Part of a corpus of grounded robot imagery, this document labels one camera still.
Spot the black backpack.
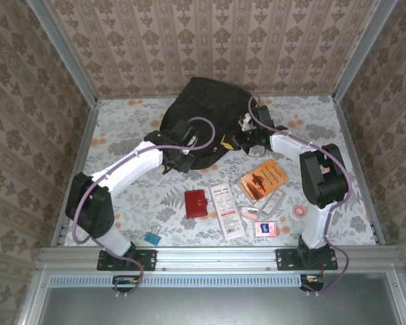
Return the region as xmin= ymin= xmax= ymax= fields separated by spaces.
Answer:
xmin=155 ymin=77 xmax=258 ymax=175

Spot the red wallet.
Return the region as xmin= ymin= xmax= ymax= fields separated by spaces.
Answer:
xmin=184 ymin=190 xmax=209 ymax=219

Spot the orange book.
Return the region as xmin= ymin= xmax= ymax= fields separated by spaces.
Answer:
xmin=237 ymin=159 xmax=289 ymax=204

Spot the clear plastic tube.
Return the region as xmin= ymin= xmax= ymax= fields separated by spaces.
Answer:
xmin=258 ymin=189 xmax=287 ymax=217

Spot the white red stationery package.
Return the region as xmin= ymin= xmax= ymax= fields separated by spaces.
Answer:
xmin=209 ymin=182 xmax=247 ymax=242

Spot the blue binder clip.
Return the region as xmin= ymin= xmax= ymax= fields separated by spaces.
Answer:
xmin=143 ymin=225 xmax=162 ymax=246

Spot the pink card pack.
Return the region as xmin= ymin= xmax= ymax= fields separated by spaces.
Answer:
xmin=254 ymin=221 xmax=277 ymax=238

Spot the grey metal sheet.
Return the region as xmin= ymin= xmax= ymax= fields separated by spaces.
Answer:
xmin=37 ymin=287 xmax=403 ymax=325

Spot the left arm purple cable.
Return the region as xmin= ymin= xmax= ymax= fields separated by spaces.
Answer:
xmin=70 ymin=116 xmax=217 ymax=295

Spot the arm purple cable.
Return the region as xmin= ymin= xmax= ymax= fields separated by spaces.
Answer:
xmin=248 ymin=96 xmax=355 ymax=294
xmin=70 ymin=116 xmax=217 ymax=295

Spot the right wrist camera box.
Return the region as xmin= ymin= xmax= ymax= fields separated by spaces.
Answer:
xmin=239 ymin=113 xmax=255 ymax=132

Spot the aluminium table side rail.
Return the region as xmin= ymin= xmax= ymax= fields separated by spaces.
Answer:
xmin=331 ymin=96 xmax=386 ymax=244
xmin=50 ymin=101 xmax=101 ymax=246

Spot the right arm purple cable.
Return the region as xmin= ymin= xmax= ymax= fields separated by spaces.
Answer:
xmin=248 ymin=96 xmax=355 ymax=294

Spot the aluminium mounting rail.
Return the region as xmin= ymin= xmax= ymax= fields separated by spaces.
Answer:
xmin=37 ymin=246 xmax=402 ymax=272

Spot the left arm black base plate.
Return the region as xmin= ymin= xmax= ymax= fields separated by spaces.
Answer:
xmin=97 ymin=249 xmax=157 ymax=272

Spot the aluminium frame post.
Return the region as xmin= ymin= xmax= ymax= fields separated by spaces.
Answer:
xmin=26 ymin=0 xmax=99 ymax=106
xmin=331 ymin=0 xmax=399 ymax=102

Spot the slotted grey cable duct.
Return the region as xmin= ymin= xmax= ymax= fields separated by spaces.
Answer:
xmin=49 ymin=274 xmax=305 ymax=288

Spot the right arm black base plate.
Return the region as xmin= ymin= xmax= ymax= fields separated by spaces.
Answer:
xmin=275 ymin=249 xmax=338 ymax=271

